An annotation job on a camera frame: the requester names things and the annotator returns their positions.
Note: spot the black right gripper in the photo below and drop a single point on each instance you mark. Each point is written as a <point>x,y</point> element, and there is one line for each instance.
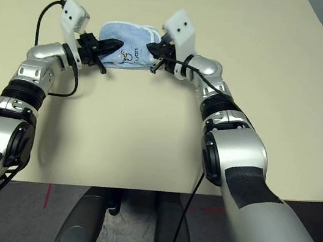
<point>168,55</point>

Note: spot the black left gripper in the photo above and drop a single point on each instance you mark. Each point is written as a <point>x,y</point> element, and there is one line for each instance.
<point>88,49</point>

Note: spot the light blue towel white trim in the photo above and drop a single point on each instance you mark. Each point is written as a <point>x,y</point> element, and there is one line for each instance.
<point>131,41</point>

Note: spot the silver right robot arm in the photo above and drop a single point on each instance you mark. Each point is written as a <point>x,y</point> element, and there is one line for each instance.
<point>238,146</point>

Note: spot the red tape floor line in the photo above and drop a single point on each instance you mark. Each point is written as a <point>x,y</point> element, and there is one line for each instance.
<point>48,195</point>

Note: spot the dark grey robot left leg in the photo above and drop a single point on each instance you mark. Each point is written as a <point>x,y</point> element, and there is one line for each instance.
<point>79,222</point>

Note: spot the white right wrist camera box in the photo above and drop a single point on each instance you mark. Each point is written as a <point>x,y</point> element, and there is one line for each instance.
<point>182,26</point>

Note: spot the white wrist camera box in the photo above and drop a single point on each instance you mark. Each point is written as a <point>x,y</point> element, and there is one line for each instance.
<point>182,26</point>
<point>73,14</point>

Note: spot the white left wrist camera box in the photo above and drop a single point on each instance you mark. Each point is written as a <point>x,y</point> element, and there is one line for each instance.
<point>73,14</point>

